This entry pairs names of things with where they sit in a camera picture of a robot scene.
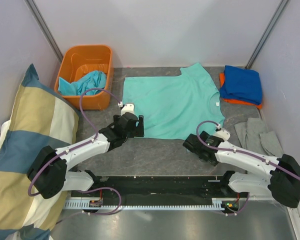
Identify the mint green t shirt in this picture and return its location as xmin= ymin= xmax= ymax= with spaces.
xmin=122 ymin=63 xmax=225 ymax=140

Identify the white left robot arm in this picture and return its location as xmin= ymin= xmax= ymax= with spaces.
xmin=26 ymin=112 xmax=144 ymax=199

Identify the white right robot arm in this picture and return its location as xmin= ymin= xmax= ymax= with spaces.
xmin=183 ymin=128 xmax=300 ymax=209

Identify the grey cloth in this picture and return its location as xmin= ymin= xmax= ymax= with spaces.
xmin=234 ymin=118 xmax=284 ymax=158

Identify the light blue t shirt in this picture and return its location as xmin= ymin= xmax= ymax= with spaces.
xmin=58 ymin=70 xmax=107 ymax=96

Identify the folded blue t shirt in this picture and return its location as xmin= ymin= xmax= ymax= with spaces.
xmin=219 ymin=65 xmax=263 ymax=105

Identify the folded orange t shirt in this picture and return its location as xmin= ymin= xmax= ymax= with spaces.
xmin=219 ymin=72 xmax=263 ymax=110

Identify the orange plastic basket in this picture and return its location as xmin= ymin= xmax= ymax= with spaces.
xmin=53 ymin=44 xmax=115 ymax=111

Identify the striped blue beige pillow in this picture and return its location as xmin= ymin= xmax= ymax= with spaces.
xmin=0 ymin=65 xmax=80 ymax=240

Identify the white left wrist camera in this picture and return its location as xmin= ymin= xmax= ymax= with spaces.
xmin=118 ymin=101 xmax=135 ymax=116

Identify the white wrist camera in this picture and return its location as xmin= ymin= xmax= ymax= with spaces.
xmin=118 ymin=101 xmax=135 ymax=116
xmin=213 ymin=124 xmax=231 ymax=141

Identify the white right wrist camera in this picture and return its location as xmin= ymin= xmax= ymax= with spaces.
xmin=213 ymin=124 xmax=231 ymax=141

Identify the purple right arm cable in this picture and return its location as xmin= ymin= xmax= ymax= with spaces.
xmin=196 ymin=120 xmax=300 ymax=218

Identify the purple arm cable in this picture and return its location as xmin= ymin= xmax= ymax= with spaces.
xmin=27 ymin=87 xmax=123 ymax=225
xmin=196 ymin=120 xmax=300 ymax=218

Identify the white slotted cable duct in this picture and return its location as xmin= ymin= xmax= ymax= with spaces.
xmin=63 ymin=197 xmax=239 ymax=211

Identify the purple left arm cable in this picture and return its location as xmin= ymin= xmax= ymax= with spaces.
xmin=27 ymin=87 xmax=123 ymax=225

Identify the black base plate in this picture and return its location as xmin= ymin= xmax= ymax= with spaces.
xmin=70 ymin=175 xmax=248 ymax=206

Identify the right aluminium corner post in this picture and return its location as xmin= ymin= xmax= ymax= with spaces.
xmin=244 ymin=0 xmax=290 ymax=69

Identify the aluminium corner post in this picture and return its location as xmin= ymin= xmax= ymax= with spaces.
xmin=24 ymin=0 xmax=64 ymax=63
xmin=244 ymin=0 xmax=290 ymax=69

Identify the left aluminium corner post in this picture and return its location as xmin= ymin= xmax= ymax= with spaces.
xmin=24 ymin=0 xmax=64 ymax=63

